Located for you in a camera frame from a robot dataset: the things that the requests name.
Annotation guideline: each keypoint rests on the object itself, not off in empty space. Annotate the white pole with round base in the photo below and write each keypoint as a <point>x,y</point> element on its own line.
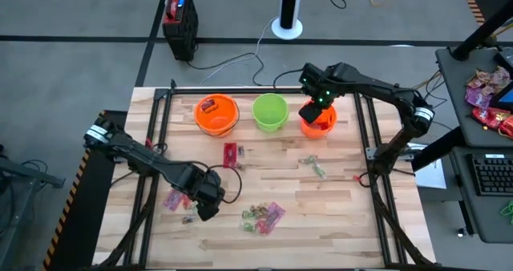
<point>287,27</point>

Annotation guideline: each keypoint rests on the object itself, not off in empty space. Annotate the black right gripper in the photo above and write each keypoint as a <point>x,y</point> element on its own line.
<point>318,84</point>

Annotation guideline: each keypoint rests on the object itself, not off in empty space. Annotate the black keyboard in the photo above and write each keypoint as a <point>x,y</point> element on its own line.
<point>493,175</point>

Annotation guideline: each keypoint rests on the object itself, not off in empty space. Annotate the dark red candy packet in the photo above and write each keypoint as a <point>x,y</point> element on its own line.
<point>230,154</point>

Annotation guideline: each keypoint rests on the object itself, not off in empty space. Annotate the small orange halloween bucket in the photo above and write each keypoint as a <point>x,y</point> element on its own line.
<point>324,132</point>

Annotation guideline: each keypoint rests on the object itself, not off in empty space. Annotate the red white printed candy packet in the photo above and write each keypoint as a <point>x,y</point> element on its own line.
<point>208,104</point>

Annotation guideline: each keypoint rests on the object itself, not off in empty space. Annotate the dark metal stand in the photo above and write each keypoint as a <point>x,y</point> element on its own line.
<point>24,171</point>

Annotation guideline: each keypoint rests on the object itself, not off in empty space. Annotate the black plate with hazard stripes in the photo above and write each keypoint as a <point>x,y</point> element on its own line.
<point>88,207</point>

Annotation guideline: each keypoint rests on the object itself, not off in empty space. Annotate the large orange halloween bucket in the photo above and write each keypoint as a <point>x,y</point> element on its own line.
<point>224,122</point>

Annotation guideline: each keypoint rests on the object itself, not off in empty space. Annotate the black red power station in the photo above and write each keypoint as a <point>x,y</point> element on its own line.
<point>180,18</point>

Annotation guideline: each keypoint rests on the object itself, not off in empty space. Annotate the grey desk top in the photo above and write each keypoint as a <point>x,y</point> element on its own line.
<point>453,102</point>

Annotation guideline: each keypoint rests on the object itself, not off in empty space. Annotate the red pink candy packet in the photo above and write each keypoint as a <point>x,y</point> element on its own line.
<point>322,122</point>

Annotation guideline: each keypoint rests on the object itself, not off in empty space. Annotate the grey keyboard shelf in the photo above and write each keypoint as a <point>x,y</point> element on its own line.
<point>481,219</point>

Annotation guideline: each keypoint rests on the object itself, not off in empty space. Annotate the red candy pile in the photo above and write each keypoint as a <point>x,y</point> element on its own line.
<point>493,118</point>

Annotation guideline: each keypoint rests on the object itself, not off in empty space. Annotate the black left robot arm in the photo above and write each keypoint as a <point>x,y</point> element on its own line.
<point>136,154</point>

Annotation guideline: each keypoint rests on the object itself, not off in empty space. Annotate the black device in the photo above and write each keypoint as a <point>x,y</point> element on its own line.
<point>507,58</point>

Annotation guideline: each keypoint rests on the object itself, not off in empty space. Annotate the black aluminium table frame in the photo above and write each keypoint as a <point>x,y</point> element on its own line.
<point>260,90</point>

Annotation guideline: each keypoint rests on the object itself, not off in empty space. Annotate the purple candy packet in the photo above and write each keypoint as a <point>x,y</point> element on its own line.
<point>477,98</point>

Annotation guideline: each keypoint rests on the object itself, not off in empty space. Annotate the small white caster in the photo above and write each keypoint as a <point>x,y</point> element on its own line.
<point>461,233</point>

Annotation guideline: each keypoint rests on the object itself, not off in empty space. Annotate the black slanted desk leg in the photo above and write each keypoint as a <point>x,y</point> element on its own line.
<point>437,148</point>

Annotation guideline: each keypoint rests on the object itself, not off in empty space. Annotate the black tablet with blue screen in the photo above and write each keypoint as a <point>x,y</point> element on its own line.
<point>506,98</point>

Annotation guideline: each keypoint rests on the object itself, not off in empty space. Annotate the green halloween bucket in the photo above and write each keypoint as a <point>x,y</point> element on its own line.
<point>276,102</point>

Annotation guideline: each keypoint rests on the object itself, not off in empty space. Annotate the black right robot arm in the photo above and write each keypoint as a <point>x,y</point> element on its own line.
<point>380,88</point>

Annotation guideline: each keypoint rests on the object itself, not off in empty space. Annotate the white paper sheet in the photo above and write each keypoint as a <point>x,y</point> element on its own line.
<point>433,176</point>

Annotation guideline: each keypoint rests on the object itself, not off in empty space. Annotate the small red candy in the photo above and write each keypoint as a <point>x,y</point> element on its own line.
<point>186,202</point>

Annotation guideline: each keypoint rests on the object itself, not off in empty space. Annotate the black slanted pole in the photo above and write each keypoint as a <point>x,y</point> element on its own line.
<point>481,32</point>

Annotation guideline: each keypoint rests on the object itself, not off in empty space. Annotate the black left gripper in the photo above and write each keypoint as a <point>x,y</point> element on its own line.
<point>206,184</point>

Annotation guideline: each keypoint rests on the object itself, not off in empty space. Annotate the gold pink wrapper pile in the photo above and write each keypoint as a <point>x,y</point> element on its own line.
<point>491,78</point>

